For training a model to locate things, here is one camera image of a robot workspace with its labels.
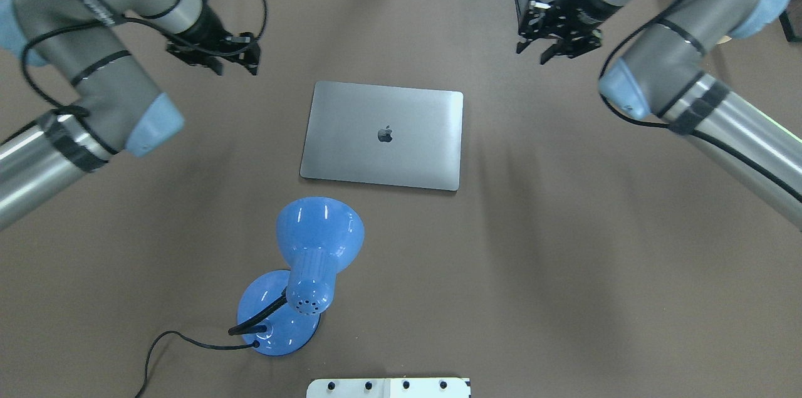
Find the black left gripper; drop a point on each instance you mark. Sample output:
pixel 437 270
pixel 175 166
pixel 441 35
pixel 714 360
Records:
pixel 209 26

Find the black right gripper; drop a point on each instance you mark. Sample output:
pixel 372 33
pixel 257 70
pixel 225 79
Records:
pixel 583 5

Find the grey laptop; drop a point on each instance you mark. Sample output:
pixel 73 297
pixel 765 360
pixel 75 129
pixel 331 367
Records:
pixel 385 135

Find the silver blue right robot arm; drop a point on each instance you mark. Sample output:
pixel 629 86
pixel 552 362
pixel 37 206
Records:
pixel 660 75

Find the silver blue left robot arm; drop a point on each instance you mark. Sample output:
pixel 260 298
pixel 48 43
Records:
pixel 101 100

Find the blue desk lamp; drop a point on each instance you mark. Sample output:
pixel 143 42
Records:
pixel 279 312

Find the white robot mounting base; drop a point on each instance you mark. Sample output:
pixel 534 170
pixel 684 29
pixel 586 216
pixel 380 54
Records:
pixel 391 387

